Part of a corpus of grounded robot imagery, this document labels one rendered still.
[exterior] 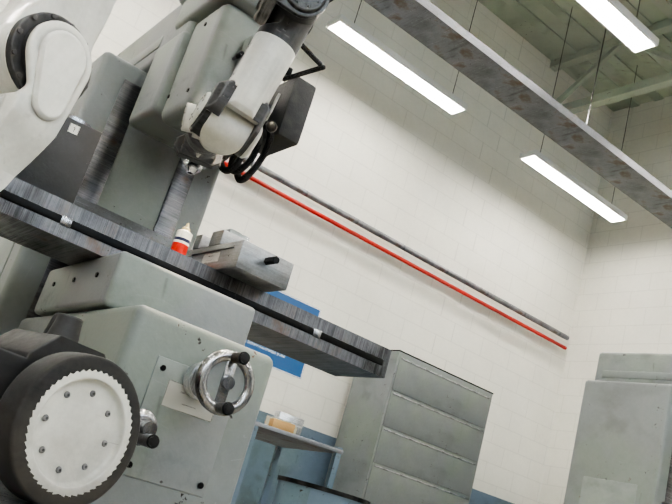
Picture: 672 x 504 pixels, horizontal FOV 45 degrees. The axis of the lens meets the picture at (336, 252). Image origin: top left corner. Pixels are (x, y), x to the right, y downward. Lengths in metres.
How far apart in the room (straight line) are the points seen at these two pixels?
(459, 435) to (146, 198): 5.46
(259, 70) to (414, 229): 6.61
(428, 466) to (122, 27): 4.45
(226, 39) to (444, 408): 5.62
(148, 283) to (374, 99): 6.51
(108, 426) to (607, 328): 8.57
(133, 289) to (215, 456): 0.38
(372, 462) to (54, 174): 5.34
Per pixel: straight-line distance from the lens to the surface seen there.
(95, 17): 1.43
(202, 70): 2.08
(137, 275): 1.73
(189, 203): 2.49
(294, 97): 2.56
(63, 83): 1.32
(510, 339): 9.01
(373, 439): 6.94
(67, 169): 1.89
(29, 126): 1.30
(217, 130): 1.60
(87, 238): 1.84
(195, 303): 1.78
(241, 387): 1.50
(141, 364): 1.54
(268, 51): 1.62
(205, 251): 2.05
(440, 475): 7.40
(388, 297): 7.85
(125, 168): 2.43
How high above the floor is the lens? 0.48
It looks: 18 degrees up
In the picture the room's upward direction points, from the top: 16 degrees clockwise
